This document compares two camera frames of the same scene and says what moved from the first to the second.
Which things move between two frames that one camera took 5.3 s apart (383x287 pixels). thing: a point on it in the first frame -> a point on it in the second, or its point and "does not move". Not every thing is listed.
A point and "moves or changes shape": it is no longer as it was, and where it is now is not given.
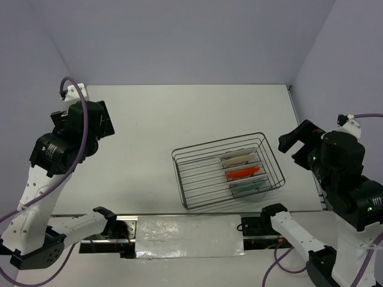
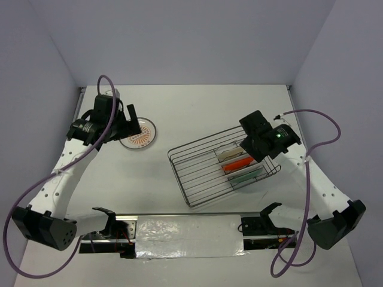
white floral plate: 247,180 -> 234,173
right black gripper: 307,131 -> 246,143
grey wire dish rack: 221,170 moves or changes shape
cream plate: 242,159 -> 229,153
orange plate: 241,173 -> 237,163
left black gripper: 106,127 -> 130,128
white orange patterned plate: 237,152 -> 143,139
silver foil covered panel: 190,236 does not move
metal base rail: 258,231 does not move
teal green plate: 251,192 -> 245,176
